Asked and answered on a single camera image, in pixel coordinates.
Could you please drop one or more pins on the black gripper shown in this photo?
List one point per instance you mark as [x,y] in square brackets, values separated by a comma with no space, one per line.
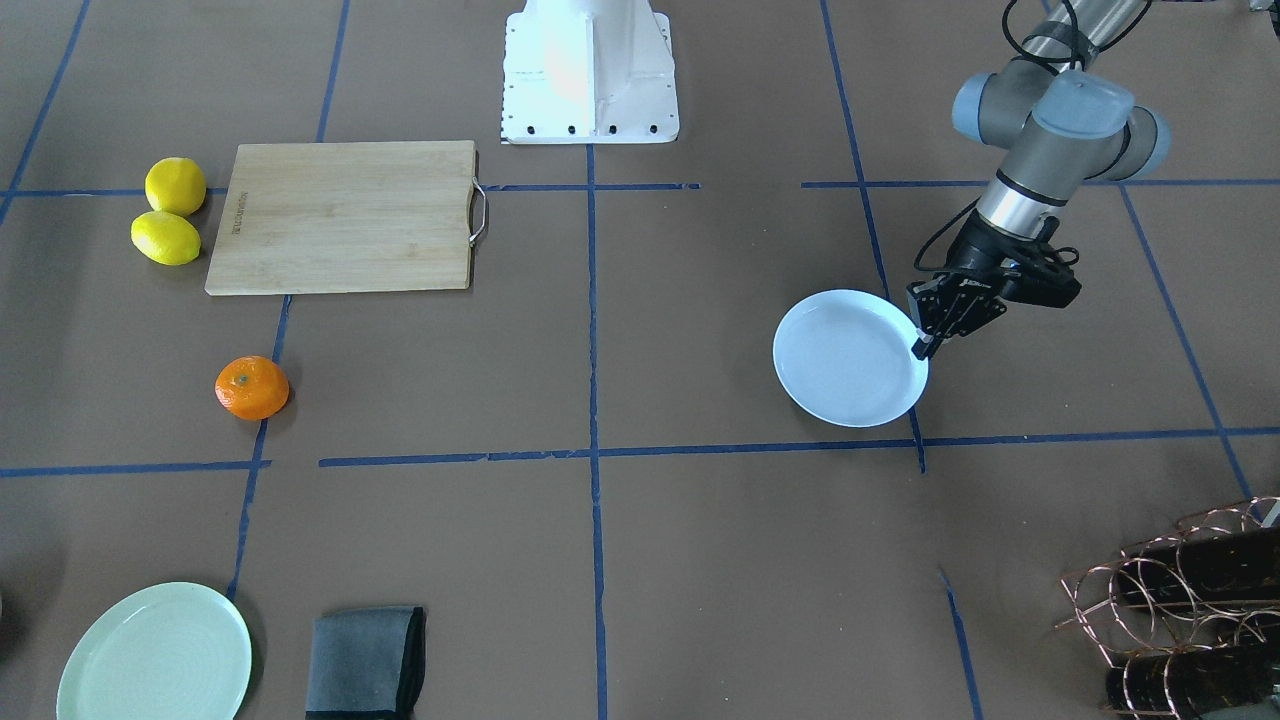
[977,252]

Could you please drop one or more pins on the light blue plate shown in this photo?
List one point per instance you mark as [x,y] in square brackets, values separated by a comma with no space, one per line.
[846,357]

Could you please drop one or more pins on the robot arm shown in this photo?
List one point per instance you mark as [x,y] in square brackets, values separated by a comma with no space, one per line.
[1060,126]

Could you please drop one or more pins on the green plate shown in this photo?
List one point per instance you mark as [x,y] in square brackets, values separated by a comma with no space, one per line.
[175,650]

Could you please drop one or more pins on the dark wine bottle middle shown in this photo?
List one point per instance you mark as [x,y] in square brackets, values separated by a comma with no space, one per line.
[1230,572]

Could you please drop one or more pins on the dark wine bottle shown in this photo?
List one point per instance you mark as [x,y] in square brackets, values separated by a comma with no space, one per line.
[1225,683]
[1230,572]

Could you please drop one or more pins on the dark wine bottle front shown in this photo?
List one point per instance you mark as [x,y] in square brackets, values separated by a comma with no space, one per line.
[1225,683]

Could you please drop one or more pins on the bamboo cutting board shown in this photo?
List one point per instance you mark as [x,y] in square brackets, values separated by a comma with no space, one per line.
[352,217]

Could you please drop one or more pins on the orange mandarin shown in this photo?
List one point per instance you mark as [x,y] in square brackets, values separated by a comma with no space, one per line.
[252,388]

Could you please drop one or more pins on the lemon far one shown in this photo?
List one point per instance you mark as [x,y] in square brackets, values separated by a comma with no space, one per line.
[175,185]

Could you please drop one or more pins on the lemon near board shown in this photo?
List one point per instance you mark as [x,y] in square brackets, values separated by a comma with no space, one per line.
[166,238]

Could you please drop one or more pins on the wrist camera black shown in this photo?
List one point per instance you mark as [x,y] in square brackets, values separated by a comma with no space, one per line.
[1040,275]

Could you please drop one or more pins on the copper wire bottle rack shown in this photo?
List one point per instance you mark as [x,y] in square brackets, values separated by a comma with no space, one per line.
[1187,622]

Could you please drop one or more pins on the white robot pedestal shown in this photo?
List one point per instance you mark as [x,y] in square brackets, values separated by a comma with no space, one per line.
[588,72]

